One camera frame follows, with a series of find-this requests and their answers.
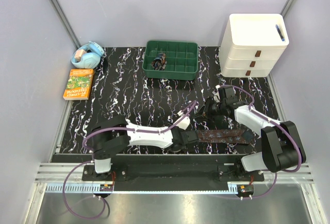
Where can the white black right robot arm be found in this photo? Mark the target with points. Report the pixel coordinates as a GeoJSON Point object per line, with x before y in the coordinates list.
{"type": "Point", "coordinates": [281, 146]}

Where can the light blue headphones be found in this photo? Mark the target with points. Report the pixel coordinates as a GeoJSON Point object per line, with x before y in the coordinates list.
{"type": "Point", "coordinates": [88, 56]}

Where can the rolled multicoloured tie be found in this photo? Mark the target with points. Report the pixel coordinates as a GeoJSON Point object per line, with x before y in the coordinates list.
{"type": "Point", "coordinates": [159, 63]}

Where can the blue pen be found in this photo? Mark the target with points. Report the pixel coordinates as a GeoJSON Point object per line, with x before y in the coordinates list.
{"type": "Point", "coordinates": [280, 32]}

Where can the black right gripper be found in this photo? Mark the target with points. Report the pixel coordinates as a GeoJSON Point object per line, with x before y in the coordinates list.
{"type": "Point", "coordinates": [199, 116]}

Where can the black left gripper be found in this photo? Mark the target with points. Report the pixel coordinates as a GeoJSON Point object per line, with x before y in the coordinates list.
{"type": "Point", "coordinates": [181, 130]}

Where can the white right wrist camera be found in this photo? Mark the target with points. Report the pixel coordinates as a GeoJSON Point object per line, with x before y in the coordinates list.
{"type": "Point", "coordinates": [216, 95]}

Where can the green compartment tray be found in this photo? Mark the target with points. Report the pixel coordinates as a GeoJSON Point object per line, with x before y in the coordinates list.
{"type": "Point", "coordinates": [182, 60]}

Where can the white drawer unit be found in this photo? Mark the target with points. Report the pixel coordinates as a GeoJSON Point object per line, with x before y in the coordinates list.
{"type": "Point", "coordinates": [251, 45]}

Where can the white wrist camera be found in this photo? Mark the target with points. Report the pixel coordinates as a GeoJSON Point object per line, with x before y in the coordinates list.
{"type": "Point", "coordinates": [216, 95]}
{"type": "Point", "coordinates": [183, 122]}

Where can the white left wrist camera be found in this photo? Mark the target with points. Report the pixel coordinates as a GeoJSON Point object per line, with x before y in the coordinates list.
{"type": "Point", "coordinates": [183, 122]}

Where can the black marbled table mat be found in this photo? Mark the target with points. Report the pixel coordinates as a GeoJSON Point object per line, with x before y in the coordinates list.
{"type": "Point", "coordinates": [120, 87]}

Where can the brown tie with blue flowers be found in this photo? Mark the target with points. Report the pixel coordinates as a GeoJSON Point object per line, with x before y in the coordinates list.
{"type": "Point", "coordinates": [227, 136]}

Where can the orange picture book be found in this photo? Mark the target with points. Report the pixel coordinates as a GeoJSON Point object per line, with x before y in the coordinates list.
{"type": "Point", "coordinates": [79, 84]}

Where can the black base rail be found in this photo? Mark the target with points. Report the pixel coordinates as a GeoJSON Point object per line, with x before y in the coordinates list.
{"type": "Point", "coordinates": [222, 167]}

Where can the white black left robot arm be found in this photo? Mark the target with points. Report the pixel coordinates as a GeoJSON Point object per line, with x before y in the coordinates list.
{"type": "Point", "coordinates": [109, 138]}

